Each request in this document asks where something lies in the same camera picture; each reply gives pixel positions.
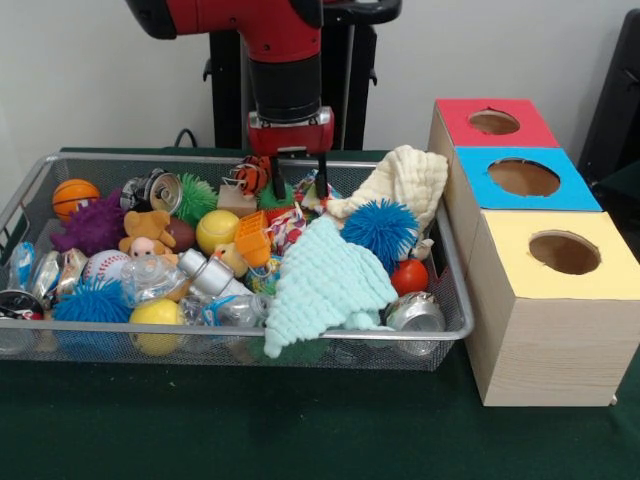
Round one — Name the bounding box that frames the cream knitted cloth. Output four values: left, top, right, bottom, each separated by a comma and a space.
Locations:
327, 144, 450, 239

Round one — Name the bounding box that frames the small orange basketball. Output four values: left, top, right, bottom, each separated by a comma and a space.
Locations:
51, 178, 101, 223

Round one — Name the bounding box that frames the silver mesh bin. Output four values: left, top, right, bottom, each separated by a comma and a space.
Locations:
0, 153, 475, 374

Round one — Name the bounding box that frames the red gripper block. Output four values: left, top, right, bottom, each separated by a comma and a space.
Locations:
247, 106, 335, 202

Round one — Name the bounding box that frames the black frame stand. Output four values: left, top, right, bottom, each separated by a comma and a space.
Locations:
577, 8, 640, 176

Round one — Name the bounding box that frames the purple spiky ball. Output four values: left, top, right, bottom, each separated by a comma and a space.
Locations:
49, 188, 127, 257

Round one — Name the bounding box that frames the blue spiky ball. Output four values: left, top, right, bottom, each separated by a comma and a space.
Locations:
339, 198, 420, 261
52, 277, 135, 324

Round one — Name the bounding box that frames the yellow ball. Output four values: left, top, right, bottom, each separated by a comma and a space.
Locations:
128, 298, 187, 357

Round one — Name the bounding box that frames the red ball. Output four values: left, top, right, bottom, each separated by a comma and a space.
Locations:
389, 259, 430, 299

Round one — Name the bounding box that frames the mint knitted cloth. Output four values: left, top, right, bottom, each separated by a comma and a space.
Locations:
263, 215, 399, 359

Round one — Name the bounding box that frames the dark green tablecloth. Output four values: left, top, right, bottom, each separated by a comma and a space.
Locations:
0, 146, 640, 480

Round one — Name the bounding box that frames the green spiky ball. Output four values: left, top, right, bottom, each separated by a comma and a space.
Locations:
174, 173, 220, 230

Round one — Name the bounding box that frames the tiger striped toy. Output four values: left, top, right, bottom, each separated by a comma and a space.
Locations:
228, 154, 274, 196

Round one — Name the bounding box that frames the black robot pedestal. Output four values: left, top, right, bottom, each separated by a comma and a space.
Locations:
202, 0, 404, 151

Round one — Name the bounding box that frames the wooden box with three holes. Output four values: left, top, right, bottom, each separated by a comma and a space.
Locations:
427, 98, 640, 408

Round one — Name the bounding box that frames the dark green side table cloth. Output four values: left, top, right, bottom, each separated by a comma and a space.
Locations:
592, 159, 640, 214

